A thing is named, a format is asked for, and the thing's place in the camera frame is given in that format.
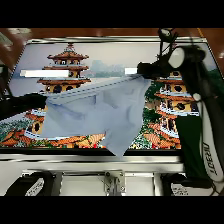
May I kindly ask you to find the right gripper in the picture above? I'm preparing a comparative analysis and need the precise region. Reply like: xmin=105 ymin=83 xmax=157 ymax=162
xmin=136 ymin=59 xmax=172 ymax=81

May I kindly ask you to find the light blue shirt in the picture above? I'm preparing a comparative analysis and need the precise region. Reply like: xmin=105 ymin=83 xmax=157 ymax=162
xmin=39 ymin=74 xmax=153 ymax=158

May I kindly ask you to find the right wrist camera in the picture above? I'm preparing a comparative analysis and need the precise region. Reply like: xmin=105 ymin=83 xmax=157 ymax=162
xmin=157 ymin=28 xmax=179 ymax=59

